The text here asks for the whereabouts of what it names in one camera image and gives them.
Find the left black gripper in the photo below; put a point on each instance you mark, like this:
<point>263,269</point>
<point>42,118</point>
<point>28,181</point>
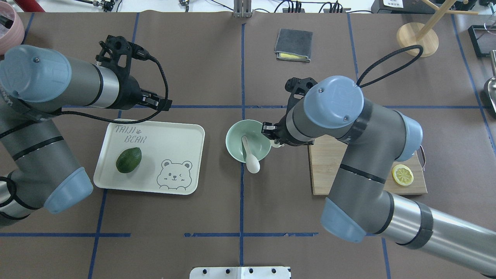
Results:
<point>129,90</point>

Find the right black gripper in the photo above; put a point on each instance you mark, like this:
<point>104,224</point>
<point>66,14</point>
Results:
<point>281,132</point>

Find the white plastic spoon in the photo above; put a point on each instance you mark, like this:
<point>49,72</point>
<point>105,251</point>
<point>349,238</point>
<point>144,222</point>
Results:
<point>252,163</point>

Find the white steamed bun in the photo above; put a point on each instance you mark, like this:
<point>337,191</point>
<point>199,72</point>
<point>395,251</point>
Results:
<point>276,145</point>

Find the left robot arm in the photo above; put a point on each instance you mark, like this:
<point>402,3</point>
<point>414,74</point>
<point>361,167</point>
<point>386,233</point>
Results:
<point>35,85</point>

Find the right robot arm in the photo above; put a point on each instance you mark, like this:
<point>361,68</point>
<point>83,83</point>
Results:
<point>357,203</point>

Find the green ceramic bowl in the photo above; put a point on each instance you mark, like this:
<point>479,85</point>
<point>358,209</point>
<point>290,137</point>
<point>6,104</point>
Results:
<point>259,144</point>

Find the pink bowl of ice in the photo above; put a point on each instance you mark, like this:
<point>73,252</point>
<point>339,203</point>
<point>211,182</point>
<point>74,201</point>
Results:
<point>13,36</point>

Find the cream bear tray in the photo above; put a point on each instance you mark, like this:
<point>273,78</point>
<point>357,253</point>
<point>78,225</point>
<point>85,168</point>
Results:
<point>171,157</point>

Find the green avocado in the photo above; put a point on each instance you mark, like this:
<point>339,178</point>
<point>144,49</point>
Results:
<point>128,160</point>

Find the grey yellow folded cloth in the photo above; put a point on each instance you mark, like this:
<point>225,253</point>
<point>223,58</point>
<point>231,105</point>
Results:
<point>293,45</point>

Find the single lemon slice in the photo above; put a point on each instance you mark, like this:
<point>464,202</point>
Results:
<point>402,175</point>

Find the wooden cutting board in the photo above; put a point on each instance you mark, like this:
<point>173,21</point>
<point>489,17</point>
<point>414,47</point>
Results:
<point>326,155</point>

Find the red bottle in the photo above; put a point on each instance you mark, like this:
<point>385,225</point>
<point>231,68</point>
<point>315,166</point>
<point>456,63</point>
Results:
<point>29,6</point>

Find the wooden mug tree stand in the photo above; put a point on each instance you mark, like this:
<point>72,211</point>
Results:
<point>415,33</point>

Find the silver metal scoop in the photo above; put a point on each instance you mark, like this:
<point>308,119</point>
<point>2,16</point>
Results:
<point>490,84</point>

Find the black tray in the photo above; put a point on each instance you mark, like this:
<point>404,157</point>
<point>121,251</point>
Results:
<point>483,41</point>

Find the aluminium frame post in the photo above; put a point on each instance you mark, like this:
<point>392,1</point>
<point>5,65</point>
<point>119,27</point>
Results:
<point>242,9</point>

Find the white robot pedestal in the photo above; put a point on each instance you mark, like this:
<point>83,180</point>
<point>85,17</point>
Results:
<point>250,272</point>

